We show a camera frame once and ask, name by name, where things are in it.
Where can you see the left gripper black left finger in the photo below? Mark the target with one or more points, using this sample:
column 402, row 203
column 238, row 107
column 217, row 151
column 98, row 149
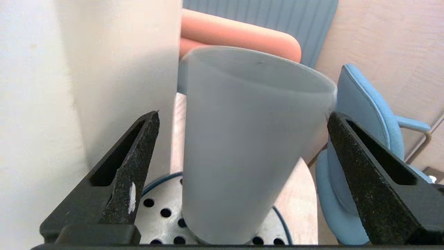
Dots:
column 121, row 187

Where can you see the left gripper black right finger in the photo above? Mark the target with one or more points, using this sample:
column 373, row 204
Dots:
column 374, row 187

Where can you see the grey plastic cup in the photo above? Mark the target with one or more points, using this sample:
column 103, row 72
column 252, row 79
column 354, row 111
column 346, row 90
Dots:
column 242, row 146

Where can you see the large blue steel drip tray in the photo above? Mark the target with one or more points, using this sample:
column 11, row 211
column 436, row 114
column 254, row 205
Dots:
column 159, row 201

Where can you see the light blue office chair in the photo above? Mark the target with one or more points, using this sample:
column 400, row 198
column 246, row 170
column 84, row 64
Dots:
column 367, row 111

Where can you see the clear water dispenser white base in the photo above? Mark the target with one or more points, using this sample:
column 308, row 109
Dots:
column 86, row 69

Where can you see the pink bench bolster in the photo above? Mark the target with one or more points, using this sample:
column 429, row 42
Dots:
column 236, row 34

